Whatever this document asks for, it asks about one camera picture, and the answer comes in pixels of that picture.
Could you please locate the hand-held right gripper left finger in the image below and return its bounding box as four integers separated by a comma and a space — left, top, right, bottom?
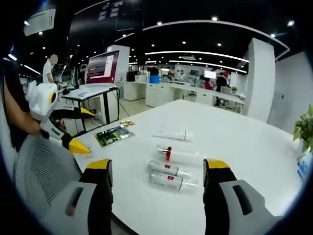
41, 158, 114, 235

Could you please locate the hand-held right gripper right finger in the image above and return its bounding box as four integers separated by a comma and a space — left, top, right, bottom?
202, 158, 285, 235

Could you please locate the clear skincare bottle red label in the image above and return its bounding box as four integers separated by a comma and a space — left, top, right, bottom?
147, 171, 200, 194
147, 159, 194, 179

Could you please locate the clear skincare bottle red collar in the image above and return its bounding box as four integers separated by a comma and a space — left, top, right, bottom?
156, 144, 204, 163

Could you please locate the white skincare tube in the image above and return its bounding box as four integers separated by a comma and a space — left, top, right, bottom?
150, 129, 194, 142

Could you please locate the person's dark shirt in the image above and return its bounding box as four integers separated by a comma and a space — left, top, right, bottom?
1, 70, 31, 152

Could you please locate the white standing desk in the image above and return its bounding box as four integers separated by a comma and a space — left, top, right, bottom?
60, 84, 118, 134

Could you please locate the grey mesh office chair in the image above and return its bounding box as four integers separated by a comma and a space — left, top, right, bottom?
13, 134, 83, 209

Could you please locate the green printed packet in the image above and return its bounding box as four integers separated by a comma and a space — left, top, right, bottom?
94, 124, 135, 148

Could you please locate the white computer monitor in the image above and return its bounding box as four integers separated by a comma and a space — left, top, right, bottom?
85, 48, 121, 87

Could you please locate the ceiling air conditioner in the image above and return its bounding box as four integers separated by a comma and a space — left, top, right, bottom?
23, 7, 57, 37

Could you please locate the blue and white box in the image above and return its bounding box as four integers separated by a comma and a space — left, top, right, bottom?
296, 151, 313, 178

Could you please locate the long white office counter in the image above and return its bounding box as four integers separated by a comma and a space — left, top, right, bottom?
123, 80, 246, 115

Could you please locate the green potted plant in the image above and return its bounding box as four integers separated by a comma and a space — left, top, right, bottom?
292, 104, 313, 154

